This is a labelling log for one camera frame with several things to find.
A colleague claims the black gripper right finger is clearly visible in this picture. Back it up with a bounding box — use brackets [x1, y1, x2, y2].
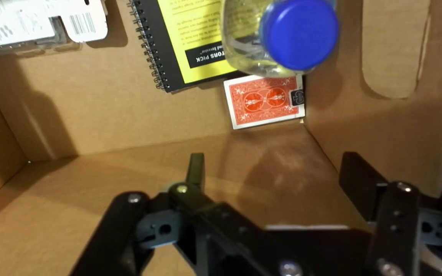
[340, 150, 442, 276]

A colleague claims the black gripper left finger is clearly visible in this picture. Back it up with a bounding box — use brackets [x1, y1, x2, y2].
[70, 151, 243, 276]

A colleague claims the blue cap water bottle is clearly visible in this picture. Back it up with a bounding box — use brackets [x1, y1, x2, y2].
[220, 0, 343, 79]

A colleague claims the white cardboard box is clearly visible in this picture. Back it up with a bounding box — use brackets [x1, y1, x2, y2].
[0, 0, 442, 276]

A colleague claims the red playing card deck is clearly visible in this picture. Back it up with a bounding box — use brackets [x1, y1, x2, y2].
[223, 73, 309, 131]

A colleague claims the yellow spiral notebook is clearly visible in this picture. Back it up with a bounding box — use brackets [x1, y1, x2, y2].
[128, 0, 257, 94]

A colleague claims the white barcode card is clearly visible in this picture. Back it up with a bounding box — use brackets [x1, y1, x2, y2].
[47, 0, 111, 44]

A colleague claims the white packaged item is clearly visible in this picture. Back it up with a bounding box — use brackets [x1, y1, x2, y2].
[0, 0, 62, 52]

